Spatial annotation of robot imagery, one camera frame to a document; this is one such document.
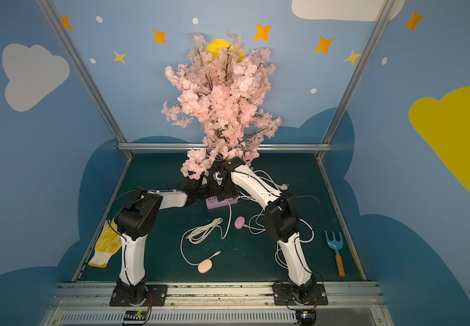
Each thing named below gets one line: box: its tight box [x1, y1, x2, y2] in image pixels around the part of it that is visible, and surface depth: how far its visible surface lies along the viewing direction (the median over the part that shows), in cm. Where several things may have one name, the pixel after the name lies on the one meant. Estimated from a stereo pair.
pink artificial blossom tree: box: [160, 30, 282, 180], surface depth 78 cm
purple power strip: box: [205, 196, 239, 210], surface depth 100 cm
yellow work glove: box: [87, 217, 123, 269], surface depth 87 cm
